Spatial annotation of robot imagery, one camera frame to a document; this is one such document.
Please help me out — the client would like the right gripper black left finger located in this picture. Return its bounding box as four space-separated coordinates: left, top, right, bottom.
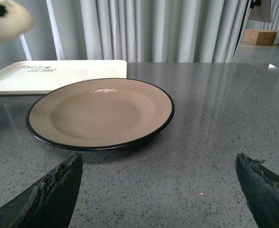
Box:
0 153 83 228

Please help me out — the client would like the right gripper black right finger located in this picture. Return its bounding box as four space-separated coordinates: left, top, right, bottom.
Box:
235 153 279 228

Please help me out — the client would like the beige plate with black rim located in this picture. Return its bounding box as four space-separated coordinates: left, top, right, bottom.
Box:
26 78 175 151

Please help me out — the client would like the white steamed bun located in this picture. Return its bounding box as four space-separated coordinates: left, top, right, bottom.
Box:
0 0 35 44

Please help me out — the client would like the white bear print tray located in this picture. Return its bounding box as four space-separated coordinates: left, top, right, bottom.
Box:
0 60 127 95

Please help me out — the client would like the brown cardboard box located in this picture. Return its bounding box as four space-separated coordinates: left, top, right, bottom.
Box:
242 29 277 46

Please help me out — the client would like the grey pleated curtain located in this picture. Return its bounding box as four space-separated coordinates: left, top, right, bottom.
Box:
0 0 249 63

